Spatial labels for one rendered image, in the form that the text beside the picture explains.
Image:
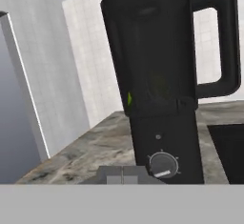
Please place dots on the black blender dial knob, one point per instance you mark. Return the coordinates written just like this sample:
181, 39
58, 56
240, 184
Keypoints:
163, 165

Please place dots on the black hob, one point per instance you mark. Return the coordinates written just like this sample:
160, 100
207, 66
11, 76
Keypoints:
228, 153

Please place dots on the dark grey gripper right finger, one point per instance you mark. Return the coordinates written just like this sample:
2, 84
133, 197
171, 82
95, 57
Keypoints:
135, 174

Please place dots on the grey fridge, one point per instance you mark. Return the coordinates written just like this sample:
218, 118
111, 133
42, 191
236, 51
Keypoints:
16, 107

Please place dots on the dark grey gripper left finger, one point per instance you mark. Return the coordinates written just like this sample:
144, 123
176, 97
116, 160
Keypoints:
111, 174

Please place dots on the black blender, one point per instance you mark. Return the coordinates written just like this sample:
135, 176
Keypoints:
158, 59

